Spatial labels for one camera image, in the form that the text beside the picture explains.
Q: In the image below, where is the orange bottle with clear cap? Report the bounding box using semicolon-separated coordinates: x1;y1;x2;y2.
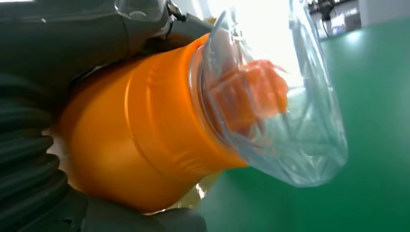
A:
51;5;349;215

